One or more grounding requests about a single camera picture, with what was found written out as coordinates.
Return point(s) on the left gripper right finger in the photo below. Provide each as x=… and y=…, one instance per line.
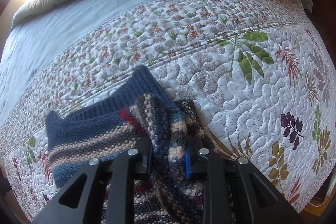
x=236, y=191

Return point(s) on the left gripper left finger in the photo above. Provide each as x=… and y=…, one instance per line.
x=101, y=189

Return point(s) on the floral quilted bedspread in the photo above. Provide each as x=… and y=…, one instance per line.
x=257, y=71

